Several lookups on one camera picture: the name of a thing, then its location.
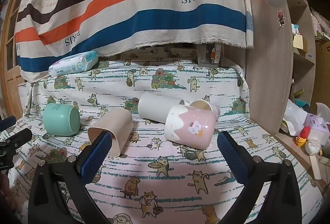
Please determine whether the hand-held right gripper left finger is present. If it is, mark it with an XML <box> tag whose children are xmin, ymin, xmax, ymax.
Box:
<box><xmin>28</xmin><ymin>131</ymin><xmax>114</xmax><ymax>224</ymax></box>

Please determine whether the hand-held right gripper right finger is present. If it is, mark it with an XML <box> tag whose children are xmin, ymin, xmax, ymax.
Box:
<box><xmin>217</xmin><ymin>131</ymin><xmax>303</xmax><ymax>224</ymax></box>

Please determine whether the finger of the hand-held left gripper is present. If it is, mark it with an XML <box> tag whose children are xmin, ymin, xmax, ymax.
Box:
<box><xmin>0</xmin><ymin>128</ymin><xmax>33</xmax><ymax>155</ymax></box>
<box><xmin>0</xmin><ymin>116</ymin><xmax>16</xmax><ymax>130</ymax></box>

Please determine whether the pink cup with white drip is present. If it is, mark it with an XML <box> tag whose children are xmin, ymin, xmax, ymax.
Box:
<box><xmin>165</xmin><ymin>105</ymin><xmax>216</xmax><ymax>150</ymax></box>

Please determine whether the beige cup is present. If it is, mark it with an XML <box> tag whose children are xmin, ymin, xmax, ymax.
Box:
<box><xmin>88</xmin><ymin>108</ymin><xmax>133</xmax><ymax>157</ymax></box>

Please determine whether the green cup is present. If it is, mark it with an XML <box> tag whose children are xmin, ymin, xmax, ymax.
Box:
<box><xmin>43</xmin><ymin>103</ymin><xmax>81</xmax><ymax>136</ymax></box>

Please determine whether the white cup with tan inside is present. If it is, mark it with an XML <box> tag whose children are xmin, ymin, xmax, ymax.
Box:
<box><xmin>189</xmin><ymin>100</ymin><xmax>221</xmax><ymax>121</ymax></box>

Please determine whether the plain white cup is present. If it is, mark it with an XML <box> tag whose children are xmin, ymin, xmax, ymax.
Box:
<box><xmin>138</xmin><ymin>92</ymin><xmax>191</xmax><ymax>124</ymax></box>

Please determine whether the red toy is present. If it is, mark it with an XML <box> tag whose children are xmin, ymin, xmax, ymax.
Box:
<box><xmin>295</xmin><ymin>126</ymin><xmax>311</xmax><ymax>147</ymax></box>

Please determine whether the white plastic bag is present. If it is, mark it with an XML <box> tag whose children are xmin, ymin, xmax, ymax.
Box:
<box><xmin>280</xmin><ymin>99</ymin><xmax>308</xmax><ymax>137</ymax></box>

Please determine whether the white dotted ball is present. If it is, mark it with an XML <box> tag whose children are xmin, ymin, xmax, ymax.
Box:
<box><xmin>305</xmin><ymin>138</ymin><xmax>321</xmax><ymax>155</ymax></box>

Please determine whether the wet wipes packet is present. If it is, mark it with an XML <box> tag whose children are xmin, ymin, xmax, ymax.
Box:
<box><xmin>48</xmin><ymin>50</ymin><xmax>99</xmax><ymax>77</ymax></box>

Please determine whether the teal box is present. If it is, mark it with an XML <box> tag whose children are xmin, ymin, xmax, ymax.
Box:
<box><xmin>294</xmin><ymin>90</ymin><xmax>310</xmax><ymax>108</ymax></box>

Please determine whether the purple tissue box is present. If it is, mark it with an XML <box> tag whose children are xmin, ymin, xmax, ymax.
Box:
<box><xmin>305</xmin><ymin>103</ymin><xmax>330</xmax><ymax>144</ymax></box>

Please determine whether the wooden shelf unit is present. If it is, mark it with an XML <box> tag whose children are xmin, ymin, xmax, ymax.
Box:
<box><xmin>242</xmin><ymin>0</ymin><xmax>330</xmax><ymax>152</ymax></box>

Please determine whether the cat printed blanket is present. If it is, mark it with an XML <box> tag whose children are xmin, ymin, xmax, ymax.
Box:
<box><xmin>8</xmin><ymin>47</ymin><xmax>324</xmax><ymax>224</ymax></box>

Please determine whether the clear plastic box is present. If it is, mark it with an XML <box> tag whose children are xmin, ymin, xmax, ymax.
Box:
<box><xmin>196</xmin><ymin>44</ymin><xmax>227</xmax><ymax>68</ymax></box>

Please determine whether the beige box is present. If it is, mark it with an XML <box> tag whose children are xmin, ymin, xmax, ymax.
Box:
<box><xmin>292</xmin><ymin>33</ymin><xmax>308</xmax><ymax>53</ymax></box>

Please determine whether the cartoon sticker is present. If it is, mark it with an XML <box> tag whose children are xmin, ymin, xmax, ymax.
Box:
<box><xmin>277</xmin><ymin>9</ymin><xmax>286</xmax><ymax>27</ymax></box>

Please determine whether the striped cloth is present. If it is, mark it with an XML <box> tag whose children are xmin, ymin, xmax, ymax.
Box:
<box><xmin>14</xmin><ymin>0</ymin><xmax>254</xmax><ymax>83</ymax></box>

